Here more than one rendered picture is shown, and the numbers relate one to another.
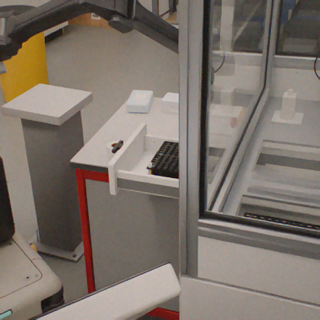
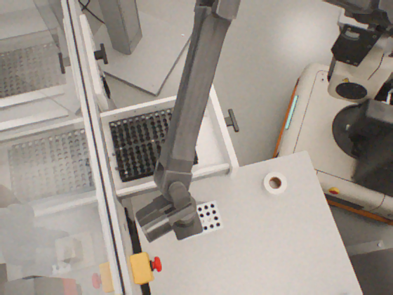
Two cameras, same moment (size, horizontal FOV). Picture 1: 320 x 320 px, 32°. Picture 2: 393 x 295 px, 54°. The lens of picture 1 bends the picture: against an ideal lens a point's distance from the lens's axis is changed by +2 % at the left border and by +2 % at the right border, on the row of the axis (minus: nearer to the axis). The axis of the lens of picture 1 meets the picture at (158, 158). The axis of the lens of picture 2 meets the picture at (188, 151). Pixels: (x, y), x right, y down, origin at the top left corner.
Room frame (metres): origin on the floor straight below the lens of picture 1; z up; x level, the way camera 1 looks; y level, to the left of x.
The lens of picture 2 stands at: (1.84, -0.23, 1.92)
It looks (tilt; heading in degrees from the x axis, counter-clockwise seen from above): 70 degrees down; 146
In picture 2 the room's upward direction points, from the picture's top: straight up
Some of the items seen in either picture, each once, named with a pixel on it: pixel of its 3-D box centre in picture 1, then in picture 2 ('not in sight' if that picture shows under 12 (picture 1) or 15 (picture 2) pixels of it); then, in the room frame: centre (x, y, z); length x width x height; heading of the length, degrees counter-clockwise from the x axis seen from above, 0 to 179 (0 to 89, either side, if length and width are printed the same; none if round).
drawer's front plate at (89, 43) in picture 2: not in sight; (93, 62); (1.12, -0.11, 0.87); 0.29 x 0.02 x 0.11; 161
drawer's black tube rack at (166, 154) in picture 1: (190, 167); (154, 144); (1.46, -0.10, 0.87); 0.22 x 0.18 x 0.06; 71
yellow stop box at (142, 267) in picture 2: not in sight; (143, 267); (1.73, -0.30, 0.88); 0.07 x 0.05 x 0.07; 161
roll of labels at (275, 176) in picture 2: (116, 150); (274, 184); (1.74, 0.15, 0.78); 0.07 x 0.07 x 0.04
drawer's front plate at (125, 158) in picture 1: (129, 157); (220, 128); (1.52, 0.09, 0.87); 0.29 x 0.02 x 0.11; 161
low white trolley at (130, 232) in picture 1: (174, 213); (235, 276); (1.90, -0.06, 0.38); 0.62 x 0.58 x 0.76; 161
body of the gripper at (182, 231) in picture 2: not in sight; (183, 213); (1.70, -0.15, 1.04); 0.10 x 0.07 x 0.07; 165
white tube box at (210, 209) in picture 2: not in sight; (199, 220); (1.70, -0.10, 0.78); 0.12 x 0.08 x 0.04; 72
